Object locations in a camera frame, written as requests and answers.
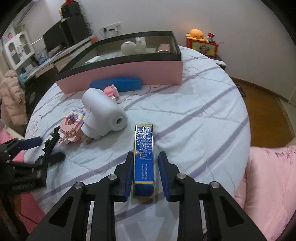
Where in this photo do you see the white mini massage gun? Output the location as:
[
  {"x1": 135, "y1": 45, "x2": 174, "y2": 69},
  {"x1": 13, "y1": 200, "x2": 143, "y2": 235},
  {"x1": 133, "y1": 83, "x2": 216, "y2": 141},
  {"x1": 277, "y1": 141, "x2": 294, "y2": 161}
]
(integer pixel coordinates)
[{"x1": 81, "y1": 88, "x2": 127, "y2": 139}]

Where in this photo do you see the blue gold rectangular box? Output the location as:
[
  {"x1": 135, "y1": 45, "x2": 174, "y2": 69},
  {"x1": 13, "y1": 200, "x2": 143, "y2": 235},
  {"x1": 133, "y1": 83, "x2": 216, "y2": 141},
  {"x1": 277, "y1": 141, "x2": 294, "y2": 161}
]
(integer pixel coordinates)
[{"x1": 132, "y1": 124, "x2": 155, "y2": 198}]

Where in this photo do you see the pink brick figure small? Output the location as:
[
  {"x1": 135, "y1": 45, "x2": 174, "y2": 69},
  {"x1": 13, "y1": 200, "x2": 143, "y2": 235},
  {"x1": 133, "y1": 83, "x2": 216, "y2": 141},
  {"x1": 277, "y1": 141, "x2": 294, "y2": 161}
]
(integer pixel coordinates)
[{"x1": 103, "y1": 84, "x2": 119, "y2": 100}]

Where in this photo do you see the blue oblong case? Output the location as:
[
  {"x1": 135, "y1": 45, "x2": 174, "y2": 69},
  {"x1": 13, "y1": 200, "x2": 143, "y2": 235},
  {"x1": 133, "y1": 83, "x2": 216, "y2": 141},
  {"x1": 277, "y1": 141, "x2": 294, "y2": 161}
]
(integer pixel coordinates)
[{"x1": 90, "y1": 77, "x2": 142, "y2": 92}]

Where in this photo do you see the pink puffer jacket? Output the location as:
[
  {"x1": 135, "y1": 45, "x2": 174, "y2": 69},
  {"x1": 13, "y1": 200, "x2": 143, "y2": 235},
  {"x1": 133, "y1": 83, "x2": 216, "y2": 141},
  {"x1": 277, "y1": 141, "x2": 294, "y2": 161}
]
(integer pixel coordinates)
[{"x1": 1, "y1": 70, "x2": 28, "y2": 126}]

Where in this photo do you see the pink quilt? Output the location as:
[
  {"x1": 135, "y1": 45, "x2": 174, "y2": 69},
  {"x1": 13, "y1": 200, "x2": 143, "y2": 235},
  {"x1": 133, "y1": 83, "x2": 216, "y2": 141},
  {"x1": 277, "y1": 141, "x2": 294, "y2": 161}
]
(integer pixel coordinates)
[{"x1": 234, "y1": 146, "x2": 295, "y2": 240}]

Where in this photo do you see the white desk with drawers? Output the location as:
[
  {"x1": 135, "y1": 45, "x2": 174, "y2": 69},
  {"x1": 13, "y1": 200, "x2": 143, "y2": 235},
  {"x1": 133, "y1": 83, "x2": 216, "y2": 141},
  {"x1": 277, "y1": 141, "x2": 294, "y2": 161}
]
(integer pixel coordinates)
[{"x1": 20, "y1": 38, "x2": 92, "y2": 84}]

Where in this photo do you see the white glass door cabinet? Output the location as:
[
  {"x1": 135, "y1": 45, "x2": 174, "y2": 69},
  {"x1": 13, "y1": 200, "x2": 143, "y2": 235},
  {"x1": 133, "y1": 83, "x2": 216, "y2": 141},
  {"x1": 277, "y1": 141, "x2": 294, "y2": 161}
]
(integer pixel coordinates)
[{"x1": 4, "y1": 31, "x2": 35, "y2": 70}]

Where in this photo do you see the white striped table cloth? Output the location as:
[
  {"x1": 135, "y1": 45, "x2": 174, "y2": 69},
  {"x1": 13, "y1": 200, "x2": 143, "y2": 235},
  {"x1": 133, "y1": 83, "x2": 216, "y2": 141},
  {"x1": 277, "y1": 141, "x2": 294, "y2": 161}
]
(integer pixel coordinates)
[{"x1": 25, "y1": 47, "x2": 250, "y2": 240}]

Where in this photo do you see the black computer monitor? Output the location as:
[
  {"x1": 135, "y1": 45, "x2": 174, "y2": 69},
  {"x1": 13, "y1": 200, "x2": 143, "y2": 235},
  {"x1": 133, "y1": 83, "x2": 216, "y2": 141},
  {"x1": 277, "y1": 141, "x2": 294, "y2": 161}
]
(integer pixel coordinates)
[{"x1": 43, "y1": 22, "x2": 69, "y2": 52}]

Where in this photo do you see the black computer tower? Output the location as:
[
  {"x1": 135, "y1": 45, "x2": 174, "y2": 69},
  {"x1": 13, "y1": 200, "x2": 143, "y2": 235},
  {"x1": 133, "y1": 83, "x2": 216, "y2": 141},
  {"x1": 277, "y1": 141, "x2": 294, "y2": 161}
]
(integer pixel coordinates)
[{"x1": 61, "y1": 14, "x2": 90, "y2": 47}]

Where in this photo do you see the black bathroom scale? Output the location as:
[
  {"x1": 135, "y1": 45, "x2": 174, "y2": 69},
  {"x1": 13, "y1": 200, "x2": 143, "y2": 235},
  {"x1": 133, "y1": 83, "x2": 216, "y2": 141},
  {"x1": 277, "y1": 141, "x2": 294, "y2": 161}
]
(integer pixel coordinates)
[{"x1": 236, "y1": 84, "x2": 246, "y2": 98}]

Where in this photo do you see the white astronaut figurine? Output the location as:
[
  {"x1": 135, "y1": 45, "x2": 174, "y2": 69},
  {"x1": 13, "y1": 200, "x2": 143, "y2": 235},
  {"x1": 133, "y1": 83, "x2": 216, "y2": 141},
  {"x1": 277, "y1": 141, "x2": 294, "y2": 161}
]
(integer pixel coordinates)
[{"x1": 121, "y1": 37, "x2": 147, "y2": 56}]

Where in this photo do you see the black speaker box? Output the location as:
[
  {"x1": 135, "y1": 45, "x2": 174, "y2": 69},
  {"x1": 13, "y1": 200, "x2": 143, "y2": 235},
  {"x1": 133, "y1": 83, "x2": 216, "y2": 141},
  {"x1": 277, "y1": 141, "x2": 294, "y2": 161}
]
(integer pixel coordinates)
[{"x1": 61, "y1": 1, "x2": 81, "y2": 19}]

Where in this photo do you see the pink black storage box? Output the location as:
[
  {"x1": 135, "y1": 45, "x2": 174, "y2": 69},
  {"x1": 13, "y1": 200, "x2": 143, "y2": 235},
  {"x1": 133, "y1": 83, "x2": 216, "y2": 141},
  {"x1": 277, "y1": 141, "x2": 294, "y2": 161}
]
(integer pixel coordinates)
[{"x1": 55, "y1": 31, "x2": 183, "y2": 94}]

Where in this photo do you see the rose gold metal tin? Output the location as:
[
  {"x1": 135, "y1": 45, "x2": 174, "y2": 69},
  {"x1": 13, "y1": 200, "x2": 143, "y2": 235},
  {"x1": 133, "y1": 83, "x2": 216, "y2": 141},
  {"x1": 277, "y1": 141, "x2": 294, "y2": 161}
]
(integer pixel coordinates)
[{"x1": 156, "y1": 43, "x2": 171, "y2": 53}]

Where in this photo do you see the low black white cabinet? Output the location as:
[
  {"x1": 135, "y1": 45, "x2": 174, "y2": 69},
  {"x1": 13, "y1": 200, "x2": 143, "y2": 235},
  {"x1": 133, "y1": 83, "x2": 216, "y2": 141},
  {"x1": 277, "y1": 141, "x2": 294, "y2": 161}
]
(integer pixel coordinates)
[{"x1": 208, "y1": 55, "x2": 227, "y2": 70}]

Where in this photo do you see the red cartoon storage crate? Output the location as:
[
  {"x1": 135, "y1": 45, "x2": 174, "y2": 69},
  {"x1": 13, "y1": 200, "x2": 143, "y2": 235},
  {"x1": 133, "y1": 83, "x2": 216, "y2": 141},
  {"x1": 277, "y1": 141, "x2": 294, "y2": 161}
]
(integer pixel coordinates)
[{"x1": 186, "y1": 39, "x2": 219, "y2": 57}]

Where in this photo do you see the orange octopus plush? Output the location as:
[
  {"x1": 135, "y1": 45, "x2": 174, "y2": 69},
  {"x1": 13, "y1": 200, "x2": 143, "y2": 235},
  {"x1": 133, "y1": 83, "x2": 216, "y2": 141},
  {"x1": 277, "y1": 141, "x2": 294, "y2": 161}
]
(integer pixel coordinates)
[{"x1": 186, "y1": 29, "x2": 207, "y2": 42}]

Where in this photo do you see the white wall power strip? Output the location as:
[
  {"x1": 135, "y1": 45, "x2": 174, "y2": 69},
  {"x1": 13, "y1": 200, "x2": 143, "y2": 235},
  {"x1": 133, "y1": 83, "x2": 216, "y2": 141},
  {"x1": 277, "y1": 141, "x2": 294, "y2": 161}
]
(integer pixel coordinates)
[{"x1": 101, "y1": 22, "x2": 122, "y2": 33}]

